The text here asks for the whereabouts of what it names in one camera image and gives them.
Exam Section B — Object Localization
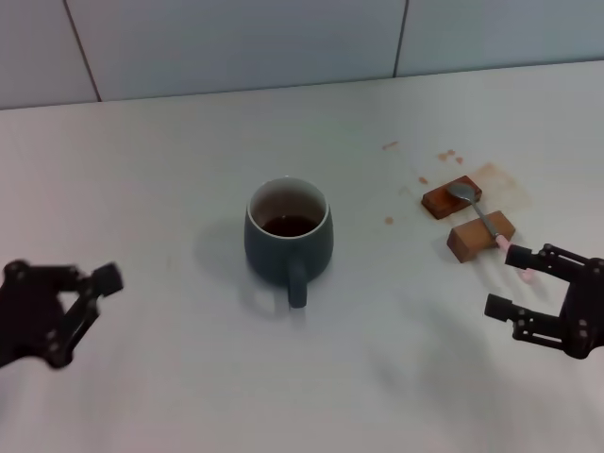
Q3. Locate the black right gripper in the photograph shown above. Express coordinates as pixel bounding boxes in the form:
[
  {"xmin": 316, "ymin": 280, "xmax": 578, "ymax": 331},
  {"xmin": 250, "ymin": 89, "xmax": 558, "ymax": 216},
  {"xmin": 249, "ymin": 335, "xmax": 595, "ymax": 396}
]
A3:
[{"xmin": 483, "ymin": 242, "xmax": 604, "ymax": 361}]

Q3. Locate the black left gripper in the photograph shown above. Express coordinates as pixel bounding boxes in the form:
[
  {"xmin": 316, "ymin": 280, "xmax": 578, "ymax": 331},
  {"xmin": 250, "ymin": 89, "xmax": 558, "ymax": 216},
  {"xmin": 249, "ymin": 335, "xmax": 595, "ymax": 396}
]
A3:
[{"xmin": 0, "ymin": 259, "xmax": 126, "ymax": 370}]

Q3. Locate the pink handled metal spoon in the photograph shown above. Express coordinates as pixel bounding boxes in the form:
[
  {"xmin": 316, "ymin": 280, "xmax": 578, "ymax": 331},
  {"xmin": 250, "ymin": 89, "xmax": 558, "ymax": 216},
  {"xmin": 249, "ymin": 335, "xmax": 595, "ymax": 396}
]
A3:
[{"xmin": 446, "ymin": 182, "xmax": 538, "ymax": 285}]

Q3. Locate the grey ceramic cup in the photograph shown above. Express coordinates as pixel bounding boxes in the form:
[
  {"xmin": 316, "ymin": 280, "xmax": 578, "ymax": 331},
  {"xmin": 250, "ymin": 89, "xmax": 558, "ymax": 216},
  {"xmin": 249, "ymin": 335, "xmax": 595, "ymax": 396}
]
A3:
[{"xmin": 243, "ymin": 176, "xmax": 335, "ymax": 310}]

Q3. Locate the light wooden notched block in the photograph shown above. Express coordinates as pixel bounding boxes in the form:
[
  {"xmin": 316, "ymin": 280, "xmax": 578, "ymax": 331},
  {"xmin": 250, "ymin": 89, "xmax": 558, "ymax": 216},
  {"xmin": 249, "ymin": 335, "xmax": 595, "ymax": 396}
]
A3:
[{"xmin": 446, "ymin": 210, "xmax": 517, "ymax": 263}]

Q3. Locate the dark reddish wooden block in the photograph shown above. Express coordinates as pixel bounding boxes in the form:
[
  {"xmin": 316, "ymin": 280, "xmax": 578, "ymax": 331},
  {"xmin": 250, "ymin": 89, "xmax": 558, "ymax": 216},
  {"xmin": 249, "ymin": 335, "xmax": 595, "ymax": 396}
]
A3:
[{"xmin": 421, "ymin": 175, "xmax": 485, "ymax": 221}]

